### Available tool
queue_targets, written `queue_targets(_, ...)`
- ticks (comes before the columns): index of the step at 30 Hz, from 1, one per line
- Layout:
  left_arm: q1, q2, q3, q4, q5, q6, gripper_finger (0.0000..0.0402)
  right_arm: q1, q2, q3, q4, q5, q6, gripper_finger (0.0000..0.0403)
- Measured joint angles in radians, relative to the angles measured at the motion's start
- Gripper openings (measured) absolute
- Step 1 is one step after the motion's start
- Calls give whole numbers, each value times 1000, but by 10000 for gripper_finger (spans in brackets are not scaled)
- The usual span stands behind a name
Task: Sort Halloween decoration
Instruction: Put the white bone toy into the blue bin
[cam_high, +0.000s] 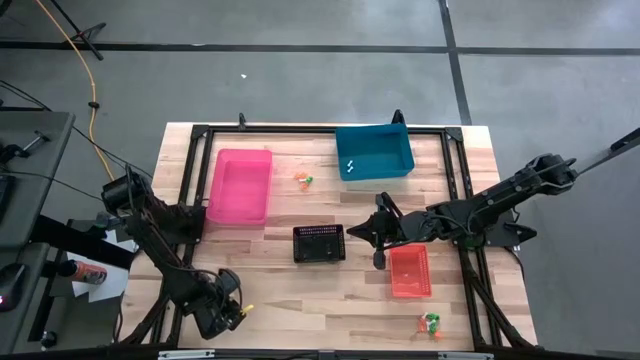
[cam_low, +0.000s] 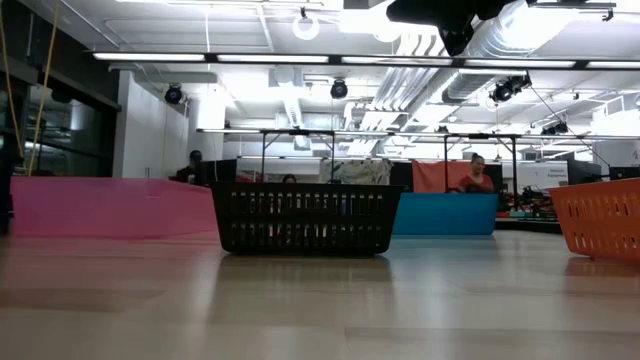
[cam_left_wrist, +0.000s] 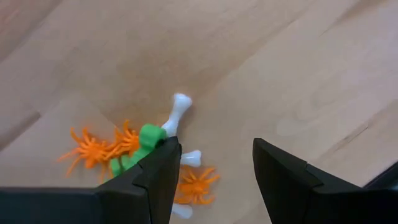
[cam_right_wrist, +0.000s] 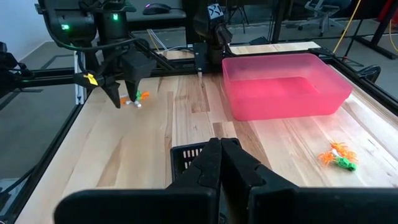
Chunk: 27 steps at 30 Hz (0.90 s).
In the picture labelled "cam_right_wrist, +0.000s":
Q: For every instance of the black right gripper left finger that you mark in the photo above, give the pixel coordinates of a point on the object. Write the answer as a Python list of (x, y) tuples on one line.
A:
[(140, 208)]

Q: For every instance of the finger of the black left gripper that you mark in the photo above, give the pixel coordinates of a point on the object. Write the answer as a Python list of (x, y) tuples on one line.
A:
[(110, 90), (138, 68)]

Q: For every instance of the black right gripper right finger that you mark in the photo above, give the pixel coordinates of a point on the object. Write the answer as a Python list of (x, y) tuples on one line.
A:
[(311, 208)]

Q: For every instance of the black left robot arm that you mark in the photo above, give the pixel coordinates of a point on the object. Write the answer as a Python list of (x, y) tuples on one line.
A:
[(211, 53)]

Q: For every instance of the orange plastic spider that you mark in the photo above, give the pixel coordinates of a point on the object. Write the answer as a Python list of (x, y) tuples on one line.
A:
[(340, 146), (145, 95), (123, 100), (326, 158)]

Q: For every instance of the yellow tape tag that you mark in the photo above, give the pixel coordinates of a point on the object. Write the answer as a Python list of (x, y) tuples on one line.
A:
[(90, 79)]

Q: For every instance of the green plastic toy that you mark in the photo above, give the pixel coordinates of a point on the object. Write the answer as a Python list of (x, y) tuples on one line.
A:
[(138, 95), (346, 163)]

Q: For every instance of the black slotted basket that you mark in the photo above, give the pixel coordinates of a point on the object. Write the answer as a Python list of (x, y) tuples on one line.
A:
[(175, 174)]

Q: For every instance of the black computer mouse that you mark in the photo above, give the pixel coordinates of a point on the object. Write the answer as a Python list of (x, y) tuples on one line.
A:
[(155, 9)]

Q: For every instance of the grey desk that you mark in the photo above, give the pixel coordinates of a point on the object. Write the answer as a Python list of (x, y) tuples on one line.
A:
[(177, 16)]

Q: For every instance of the pink plastic bin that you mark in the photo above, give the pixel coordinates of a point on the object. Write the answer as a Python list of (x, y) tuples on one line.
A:
[(280, 99)]

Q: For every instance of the black tripod stand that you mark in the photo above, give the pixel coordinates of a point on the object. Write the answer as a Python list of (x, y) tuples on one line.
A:
[(381, 49)]

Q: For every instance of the office chair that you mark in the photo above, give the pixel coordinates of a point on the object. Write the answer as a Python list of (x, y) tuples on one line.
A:
[(323, 12)]

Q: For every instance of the silver bracket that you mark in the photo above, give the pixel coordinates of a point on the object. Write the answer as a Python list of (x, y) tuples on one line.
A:
[(80, 93)]

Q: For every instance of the black metal table frame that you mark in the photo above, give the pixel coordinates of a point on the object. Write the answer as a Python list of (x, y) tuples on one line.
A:
[(49, 76)]

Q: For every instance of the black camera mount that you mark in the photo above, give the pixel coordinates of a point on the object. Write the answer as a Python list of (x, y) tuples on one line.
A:
[(9, 77)]

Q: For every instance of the black frame foot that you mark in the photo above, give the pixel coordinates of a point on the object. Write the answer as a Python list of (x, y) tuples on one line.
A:
[(370, 73)]

